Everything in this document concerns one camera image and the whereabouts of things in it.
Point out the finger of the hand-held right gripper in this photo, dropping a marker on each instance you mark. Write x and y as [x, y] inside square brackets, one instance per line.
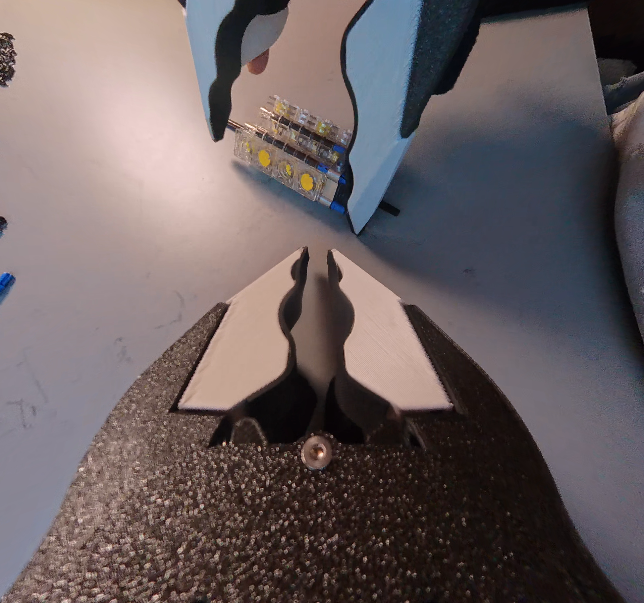
[382, 60]
[206, 20]

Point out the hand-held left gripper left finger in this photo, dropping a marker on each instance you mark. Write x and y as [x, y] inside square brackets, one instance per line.
[241, 356]

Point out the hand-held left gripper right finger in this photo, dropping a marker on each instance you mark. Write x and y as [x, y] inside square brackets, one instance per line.
[392, 356]

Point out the clear toy brick engine model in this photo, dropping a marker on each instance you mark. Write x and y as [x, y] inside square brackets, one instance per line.
[281, 160]

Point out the grey desk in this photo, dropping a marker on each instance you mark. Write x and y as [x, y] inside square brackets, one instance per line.
[503, 261]

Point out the pile of small black pins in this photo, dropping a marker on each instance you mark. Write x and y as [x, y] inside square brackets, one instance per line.
[6, 60]

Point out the pile of mixed toy parts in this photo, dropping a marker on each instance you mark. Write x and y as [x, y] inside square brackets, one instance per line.
[6, 286]

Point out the person in grey hoodie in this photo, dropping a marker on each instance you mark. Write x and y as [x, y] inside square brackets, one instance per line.
[631, 185]

